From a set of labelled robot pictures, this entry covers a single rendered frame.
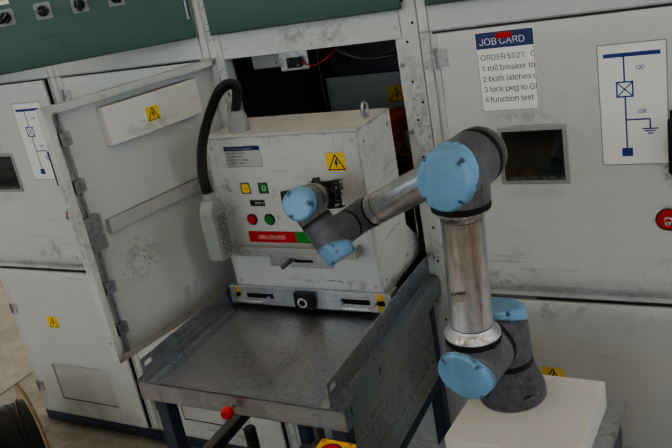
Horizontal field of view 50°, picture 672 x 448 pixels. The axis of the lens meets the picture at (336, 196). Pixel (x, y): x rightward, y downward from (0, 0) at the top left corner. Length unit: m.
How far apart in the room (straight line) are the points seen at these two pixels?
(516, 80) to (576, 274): 0.56
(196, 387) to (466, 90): 1.05
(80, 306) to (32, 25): 1.28
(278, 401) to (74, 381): 1.83
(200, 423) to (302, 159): 1.48
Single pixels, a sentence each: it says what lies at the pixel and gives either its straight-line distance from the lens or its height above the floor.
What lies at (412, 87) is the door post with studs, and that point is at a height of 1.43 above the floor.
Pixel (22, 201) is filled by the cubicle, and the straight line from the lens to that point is 3.15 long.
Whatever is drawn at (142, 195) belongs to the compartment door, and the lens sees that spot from 2.16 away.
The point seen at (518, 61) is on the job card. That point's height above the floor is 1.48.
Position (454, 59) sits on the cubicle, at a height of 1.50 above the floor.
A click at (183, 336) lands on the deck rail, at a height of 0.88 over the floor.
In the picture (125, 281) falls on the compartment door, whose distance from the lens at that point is 2.15.
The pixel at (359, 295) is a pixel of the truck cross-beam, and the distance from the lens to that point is 2.01.
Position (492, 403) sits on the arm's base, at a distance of 1.69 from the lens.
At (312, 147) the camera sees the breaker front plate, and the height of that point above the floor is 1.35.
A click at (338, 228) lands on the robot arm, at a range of 1.60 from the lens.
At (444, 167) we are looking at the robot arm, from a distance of 1.31.
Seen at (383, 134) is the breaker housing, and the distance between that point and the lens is 1.99.
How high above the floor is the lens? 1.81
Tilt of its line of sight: 18 degrees down
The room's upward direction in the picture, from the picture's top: 10 degrees counter-clockwise
